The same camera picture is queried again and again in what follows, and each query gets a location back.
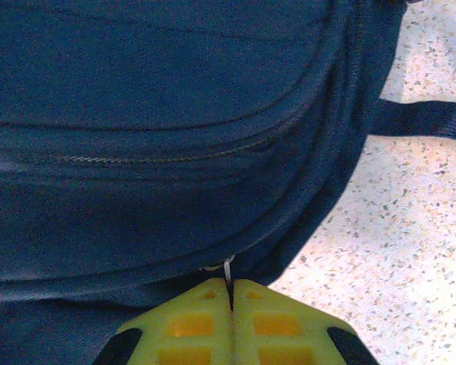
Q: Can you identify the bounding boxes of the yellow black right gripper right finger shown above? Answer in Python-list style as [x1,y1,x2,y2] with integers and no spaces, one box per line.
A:
[230,278,379,365]

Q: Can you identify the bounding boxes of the navy blue backpack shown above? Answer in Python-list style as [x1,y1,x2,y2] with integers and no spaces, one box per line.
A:
[0,0,456,365]

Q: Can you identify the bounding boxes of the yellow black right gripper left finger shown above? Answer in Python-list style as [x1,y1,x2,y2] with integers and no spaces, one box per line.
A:
[93,277,236,365]

